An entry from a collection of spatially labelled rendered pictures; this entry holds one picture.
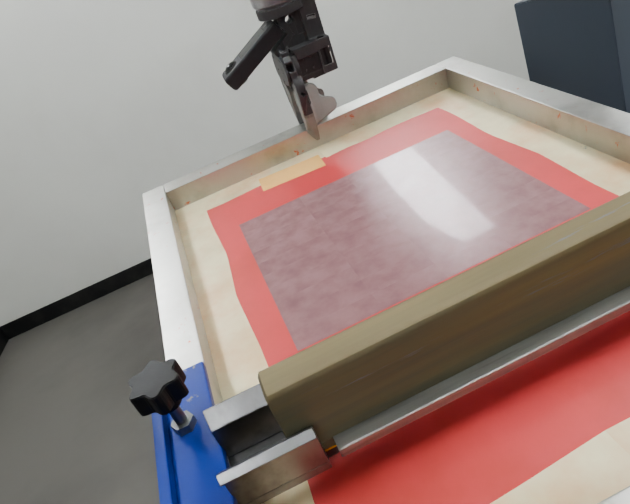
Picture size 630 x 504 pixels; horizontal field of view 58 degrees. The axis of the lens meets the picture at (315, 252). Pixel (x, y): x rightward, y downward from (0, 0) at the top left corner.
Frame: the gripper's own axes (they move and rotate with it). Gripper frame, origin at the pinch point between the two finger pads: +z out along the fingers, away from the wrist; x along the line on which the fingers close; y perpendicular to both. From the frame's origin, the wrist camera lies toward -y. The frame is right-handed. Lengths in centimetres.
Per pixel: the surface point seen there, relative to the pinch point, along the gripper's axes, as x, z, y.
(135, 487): 69, 129, -94
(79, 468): 97, 133, -120
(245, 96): 301, 78, 24
